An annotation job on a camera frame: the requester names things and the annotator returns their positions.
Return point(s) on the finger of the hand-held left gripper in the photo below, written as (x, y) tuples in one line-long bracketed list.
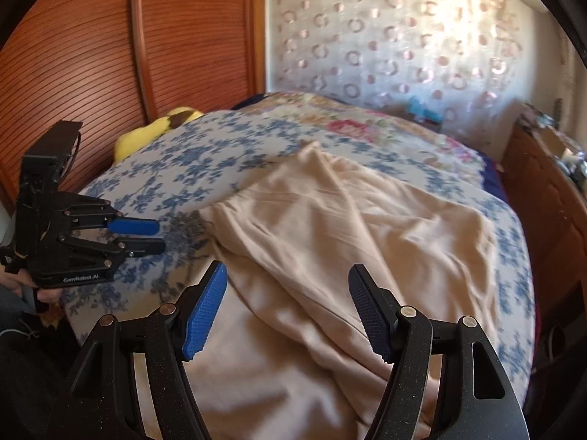
[(135, 227), (146, 247)]

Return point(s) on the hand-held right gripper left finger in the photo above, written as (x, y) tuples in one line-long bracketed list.
[(206, 311)]

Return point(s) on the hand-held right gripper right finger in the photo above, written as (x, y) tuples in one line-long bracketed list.
[(369, 311)]

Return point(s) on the beige printed t-shirt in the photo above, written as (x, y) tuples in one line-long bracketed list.
[(321, 238)]

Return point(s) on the person's left hand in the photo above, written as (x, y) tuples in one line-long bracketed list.
[(50, 295)]

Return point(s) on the yellow brown pillow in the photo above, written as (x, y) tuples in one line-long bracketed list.
[(137, 137)]

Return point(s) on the blue floral bed sheet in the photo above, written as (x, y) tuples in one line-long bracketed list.
[(183, 146)]

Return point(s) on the person's dark clothing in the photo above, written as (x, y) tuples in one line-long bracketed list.
[(27, 376)]

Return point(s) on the wooden slatted wardrobe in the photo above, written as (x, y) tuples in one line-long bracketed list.
[(91, 55)]

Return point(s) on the pink floral blanket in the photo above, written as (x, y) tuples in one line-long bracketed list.
[(357, 128)]

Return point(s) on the wooden cabinet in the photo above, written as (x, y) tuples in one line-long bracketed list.
[(541, 192)]

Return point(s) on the teal box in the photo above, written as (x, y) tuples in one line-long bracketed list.
[(419, 106)]

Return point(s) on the cardboard box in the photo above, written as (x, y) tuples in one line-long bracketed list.
[(555, 140)]

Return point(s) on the sheer curtain with circles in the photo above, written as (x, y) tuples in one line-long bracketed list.
[(367, 32)]

